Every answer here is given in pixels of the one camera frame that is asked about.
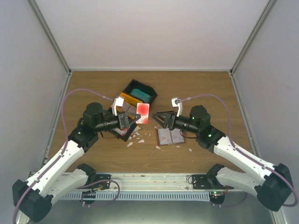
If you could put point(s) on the yellow bin with white cards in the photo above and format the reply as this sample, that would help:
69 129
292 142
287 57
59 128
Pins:
127 98

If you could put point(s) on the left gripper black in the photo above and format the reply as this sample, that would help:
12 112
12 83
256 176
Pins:
123 120

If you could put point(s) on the aluminium front rail frame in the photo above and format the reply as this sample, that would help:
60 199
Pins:
149 183

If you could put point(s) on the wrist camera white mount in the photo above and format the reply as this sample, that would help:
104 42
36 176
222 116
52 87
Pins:
176 103
117 105

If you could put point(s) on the red white credit card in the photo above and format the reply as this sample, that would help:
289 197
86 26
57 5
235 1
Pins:
143 110

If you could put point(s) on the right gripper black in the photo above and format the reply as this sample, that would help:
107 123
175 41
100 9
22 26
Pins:
169 120

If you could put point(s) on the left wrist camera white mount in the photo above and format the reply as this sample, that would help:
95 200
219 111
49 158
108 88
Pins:
117 105

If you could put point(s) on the grey slotted cable duct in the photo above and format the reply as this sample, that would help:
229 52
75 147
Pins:
150 196

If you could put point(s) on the brown leather card holder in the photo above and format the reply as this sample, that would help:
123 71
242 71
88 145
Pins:
176 136

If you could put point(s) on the red white card stack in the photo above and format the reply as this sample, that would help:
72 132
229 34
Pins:
122 132

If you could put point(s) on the right aluminium corner post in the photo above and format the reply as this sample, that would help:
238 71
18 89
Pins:
257 27

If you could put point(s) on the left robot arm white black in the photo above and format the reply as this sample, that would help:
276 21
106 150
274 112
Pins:
33 198

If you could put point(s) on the black bin with red cards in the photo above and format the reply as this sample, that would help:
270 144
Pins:
126 137

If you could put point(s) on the aluminium corner post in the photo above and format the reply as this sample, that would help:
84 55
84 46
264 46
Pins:
41 19
257 27

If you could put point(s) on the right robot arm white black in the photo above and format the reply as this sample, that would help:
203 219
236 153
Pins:
270 184

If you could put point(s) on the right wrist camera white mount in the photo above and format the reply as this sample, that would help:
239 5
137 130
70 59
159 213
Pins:
176 103

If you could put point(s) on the black bin with teal cards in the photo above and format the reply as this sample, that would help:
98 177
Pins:
143 87

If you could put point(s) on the left aluminium corner post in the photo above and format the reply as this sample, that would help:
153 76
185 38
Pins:
41 19

